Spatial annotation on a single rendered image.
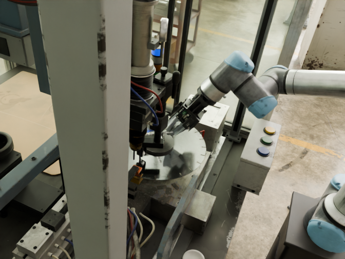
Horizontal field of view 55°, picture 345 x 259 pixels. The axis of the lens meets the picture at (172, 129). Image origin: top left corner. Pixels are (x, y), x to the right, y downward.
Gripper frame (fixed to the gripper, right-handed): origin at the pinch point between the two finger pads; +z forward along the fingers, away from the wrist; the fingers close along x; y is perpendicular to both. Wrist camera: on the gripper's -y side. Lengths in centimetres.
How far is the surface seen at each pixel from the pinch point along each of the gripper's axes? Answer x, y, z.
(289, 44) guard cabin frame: 11, -34, -41
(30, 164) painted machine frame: -22.7, 36.4, 14.3
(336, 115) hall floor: 119, -224, -1
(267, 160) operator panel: 33.1, -11.8, -11.5
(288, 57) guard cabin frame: 15, -34, -37
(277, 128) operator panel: 32.7, -32.9, -15.6
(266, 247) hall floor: 94, -58, 49
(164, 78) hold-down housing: -12.4, 16.6, -20.4
